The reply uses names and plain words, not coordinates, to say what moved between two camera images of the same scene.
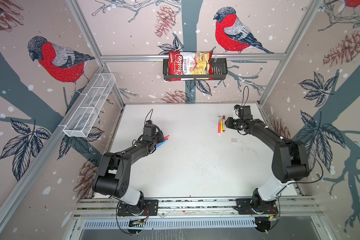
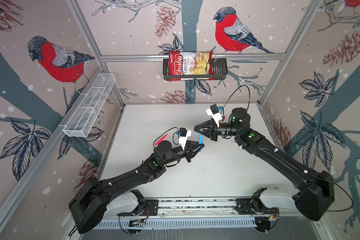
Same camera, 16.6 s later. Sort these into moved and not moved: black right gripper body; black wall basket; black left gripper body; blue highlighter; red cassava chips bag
Moved: black left gripper body; blue highlighter; black right gripper body
Not moved: red cassava chips bag; black wall basket
